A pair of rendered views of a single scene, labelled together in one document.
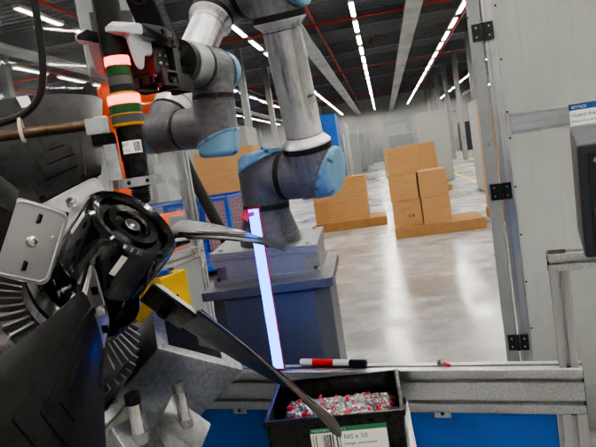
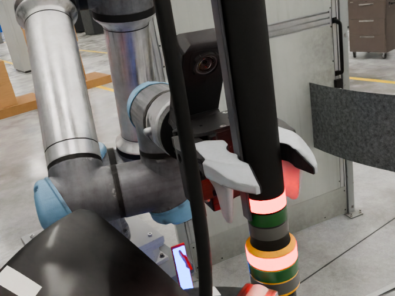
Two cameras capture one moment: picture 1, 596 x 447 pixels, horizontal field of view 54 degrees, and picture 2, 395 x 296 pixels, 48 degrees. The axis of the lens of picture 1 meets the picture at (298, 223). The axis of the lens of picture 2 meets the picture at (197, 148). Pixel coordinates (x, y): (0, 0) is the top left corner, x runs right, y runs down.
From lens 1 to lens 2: 0.83 m
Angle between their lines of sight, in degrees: 42
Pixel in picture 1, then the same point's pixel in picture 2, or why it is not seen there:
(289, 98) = not seen: hidden behind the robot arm
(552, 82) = (189, 21)
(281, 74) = (134, 77)
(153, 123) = (89, 197)
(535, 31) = not seen: outside the picture
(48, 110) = (76, 283)
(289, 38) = (146, 37)
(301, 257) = (150, 252)
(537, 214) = not seen: hidden behind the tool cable
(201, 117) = (173, 180)
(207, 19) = (64, 21)
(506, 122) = (159, 54)
